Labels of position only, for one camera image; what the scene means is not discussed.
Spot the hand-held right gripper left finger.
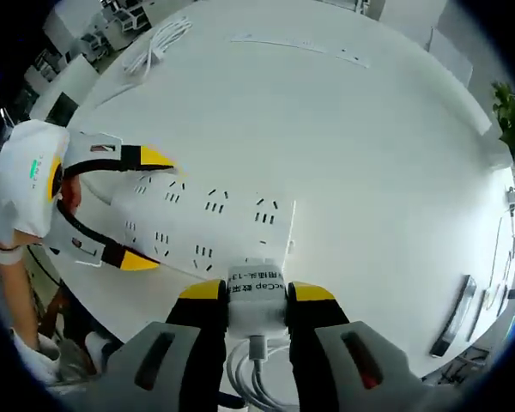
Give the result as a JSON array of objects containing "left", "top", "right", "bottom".
[{"left": 96, "top": 278, "right": 228, "bottom": 412}]

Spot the thin desk cable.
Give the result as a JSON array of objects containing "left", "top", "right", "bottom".
[{"left": 488, "top": 214, "right": 515, "bottom": 311}]

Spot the white wristband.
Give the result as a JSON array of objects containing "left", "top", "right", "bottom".
[{"left": 0, "top": 243, "right": 25, "bottom": 265}]

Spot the white charger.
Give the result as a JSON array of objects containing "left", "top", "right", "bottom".
[{"left": 226, "top": 256, "right": 290, "bottom": 341}]

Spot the white power strip cable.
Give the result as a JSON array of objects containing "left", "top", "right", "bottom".
[{"left": 80, "top": 15, "right": 195, "bottom": 109}]

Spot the person's white clothing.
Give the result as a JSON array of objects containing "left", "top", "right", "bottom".
[{"left": 10, "top": 329, "right": 64, "bottom": 384}]

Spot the slim keyboard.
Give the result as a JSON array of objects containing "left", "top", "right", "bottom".
[{"left": 428, "top": 274, "right": 478, "bottom": 359}]

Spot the white office desk row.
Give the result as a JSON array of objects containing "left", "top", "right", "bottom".
[{"left": 27, "top": 54, "right": 100, "bottom": 126}]

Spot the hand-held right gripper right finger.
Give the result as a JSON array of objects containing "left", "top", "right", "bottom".
[{"left": 285, "top": 281, "right": 447, "bottom": 412}]

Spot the white power strip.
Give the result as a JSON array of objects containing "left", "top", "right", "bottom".
[{"left": 110, "top": 168, "right": 298, "bottom": 283}]

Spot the mesh office chair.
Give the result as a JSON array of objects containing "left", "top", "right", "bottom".
[
  {"left": 113, "top": 6, "right": 152, "bottom": 33},
  {"left": 79, "top": 32, "right": 112, "bottom": 60}
]

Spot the white charger cable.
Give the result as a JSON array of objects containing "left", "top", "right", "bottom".
[{"left": 224, "top": 334, "right": 302, "bottom": 412}]

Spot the person's left hand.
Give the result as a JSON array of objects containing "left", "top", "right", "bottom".
[{"left": 59, "top": 176, "right": 83, "bottom": 215}]

